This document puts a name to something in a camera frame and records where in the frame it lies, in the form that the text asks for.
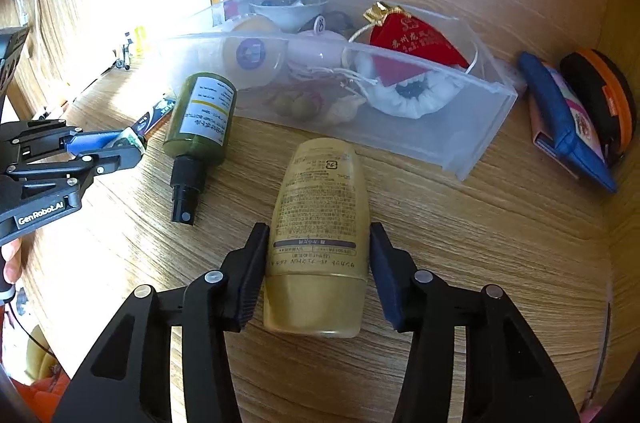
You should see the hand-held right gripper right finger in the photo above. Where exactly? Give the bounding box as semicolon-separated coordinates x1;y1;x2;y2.
369;222;581;423

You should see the white drawstring pouch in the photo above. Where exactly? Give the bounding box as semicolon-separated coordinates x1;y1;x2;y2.
350;48;466;120

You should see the small green white sachet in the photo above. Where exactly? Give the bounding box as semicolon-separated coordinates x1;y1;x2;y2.
102;128;147;153

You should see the yellow lotion bottle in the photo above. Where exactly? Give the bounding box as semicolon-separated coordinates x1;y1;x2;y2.
262;137;372;338

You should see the olive bead bracelet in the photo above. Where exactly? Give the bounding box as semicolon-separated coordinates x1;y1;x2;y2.
270;86;326;120

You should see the green spray bottle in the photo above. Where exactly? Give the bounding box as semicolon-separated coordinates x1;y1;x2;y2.
162;72;238;225

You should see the pink booklet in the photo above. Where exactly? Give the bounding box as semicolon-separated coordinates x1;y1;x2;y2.
531;96;583;180

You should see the white bowl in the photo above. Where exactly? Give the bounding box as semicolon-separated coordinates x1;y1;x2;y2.
248;0;328;31

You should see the blue zipper pouch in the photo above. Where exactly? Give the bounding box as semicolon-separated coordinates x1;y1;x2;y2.
517;52;618;194

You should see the round jar with yellow lid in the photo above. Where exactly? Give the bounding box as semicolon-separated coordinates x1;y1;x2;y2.
222;16;288;91

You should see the wooden desktop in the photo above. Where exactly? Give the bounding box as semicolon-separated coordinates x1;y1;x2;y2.
0;0;640;423

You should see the red drawstring pouch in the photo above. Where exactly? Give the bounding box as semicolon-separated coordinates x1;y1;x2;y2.
361;2;471;86

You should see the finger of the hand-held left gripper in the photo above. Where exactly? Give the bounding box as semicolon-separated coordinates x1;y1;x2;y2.
0;118;125;159
5;142;147;190

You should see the white oval case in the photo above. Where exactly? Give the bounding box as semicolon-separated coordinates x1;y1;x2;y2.
295;16;351;69

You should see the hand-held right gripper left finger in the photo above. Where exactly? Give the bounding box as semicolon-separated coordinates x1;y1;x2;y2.
52;222;271;423

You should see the clear plastic storage bin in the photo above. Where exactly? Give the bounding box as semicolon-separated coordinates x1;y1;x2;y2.
160;0;519;183

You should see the black orange round case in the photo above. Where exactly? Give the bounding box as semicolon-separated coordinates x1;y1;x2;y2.
559;48;636;166

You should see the dark small item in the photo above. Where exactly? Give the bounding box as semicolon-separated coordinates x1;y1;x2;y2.
327;10;352;34

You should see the person's left hand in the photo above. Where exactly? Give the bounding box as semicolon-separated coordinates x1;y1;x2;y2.
0;238;23;285

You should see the dark printed sachet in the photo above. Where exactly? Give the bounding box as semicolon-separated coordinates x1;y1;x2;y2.
131;97;177;135

